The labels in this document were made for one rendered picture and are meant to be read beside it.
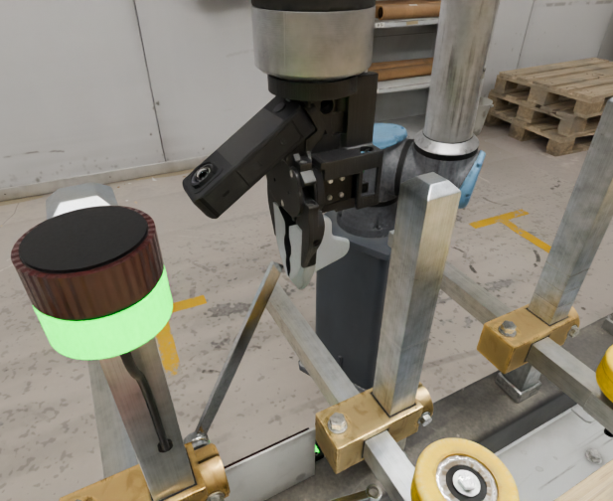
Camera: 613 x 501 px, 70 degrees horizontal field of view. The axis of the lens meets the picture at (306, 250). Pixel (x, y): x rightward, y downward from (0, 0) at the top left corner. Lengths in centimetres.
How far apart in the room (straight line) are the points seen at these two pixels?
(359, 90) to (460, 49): 65
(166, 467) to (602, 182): 50
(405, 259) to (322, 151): 12
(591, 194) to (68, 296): 51
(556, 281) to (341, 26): 43
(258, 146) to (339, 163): 7
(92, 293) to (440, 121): 94
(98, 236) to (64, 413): 153
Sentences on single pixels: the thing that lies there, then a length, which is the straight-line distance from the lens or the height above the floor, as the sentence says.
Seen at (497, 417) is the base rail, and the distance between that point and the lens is 73.
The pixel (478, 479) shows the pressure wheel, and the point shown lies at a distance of 43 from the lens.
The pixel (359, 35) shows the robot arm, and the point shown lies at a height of 121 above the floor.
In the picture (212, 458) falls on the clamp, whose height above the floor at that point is 87.
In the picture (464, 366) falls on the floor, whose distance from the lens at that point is 176.
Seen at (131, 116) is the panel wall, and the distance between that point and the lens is 301.
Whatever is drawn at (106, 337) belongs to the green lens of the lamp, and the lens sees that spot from 22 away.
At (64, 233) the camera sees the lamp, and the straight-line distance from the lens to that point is 23.
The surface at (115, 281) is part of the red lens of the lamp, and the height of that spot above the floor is 114.
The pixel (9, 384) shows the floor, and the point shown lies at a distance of 191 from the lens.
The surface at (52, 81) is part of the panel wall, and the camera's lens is 296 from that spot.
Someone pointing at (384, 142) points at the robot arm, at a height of 86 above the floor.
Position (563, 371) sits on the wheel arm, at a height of 84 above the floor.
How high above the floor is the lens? 126
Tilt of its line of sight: 35 degrees down
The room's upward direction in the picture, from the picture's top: straight up
